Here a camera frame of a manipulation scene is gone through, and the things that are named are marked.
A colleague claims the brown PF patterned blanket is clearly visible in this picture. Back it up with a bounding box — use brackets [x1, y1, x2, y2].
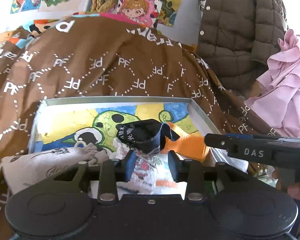
[0, 13, 278, 240]

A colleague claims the jar of green paper stars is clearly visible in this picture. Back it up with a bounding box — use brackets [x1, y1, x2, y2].
[249, 163, 278, 187]

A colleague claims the grey white cloth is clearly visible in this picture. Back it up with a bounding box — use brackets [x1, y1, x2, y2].
[210, 148, 249, 172]

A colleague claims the anime print white sock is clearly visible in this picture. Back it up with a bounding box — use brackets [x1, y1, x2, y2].
[1, 143, 109, 194]

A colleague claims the olive quilted down jacket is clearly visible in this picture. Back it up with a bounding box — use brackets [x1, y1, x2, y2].
[196, 0, 288, 90]

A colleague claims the pink crumpled cloth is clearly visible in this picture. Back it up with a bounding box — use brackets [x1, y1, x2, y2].
[245, 29, 300, 137]

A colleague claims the pink anime girl drawing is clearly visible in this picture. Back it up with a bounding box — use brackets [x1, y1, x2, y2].
[116, 0, 162, 28]

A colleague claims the orange sock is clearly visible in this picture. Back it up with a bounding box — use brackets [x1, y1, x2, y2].
[161, 122, 210, 163]

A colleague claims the person right hand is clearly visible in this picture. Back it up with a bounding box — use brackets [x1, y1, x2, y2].
[272, 169, 300, 200]

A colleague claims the metal tray with frog drawing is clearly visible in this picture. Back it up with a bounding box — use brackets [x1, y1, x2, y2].
[29, 96, 220, 159]

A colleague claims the black printed sock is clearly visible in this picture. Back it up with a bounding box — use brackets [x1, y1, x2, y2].
[116, 119, 180, 154]

